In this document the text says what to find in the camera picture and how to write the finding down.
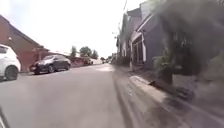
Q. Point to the red brick building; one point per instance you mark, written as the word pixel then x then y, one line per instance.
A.
pixel 20 46

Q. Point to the blue-grey building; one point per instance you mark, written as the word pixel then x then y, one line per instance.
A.
pixel 146 40

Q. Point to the concrete kerb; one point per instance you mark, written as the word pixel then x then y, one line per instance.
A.
pixel 150 88

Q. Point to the white car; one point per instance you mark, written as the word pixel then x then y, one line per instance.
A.
pixel 8 63

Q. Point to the grey asphalt road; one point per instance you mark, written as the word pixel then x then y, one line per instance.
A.
pixel 66 96

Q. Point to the dark car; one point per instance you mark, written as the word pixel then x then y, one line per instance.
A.
pixel 51 63

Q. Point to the large dark bush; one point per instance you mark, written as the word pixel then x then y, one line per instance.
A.
pixel 193 36

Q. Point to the group of trees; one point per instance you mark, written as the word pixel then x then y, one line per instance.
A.
pixel 85 51

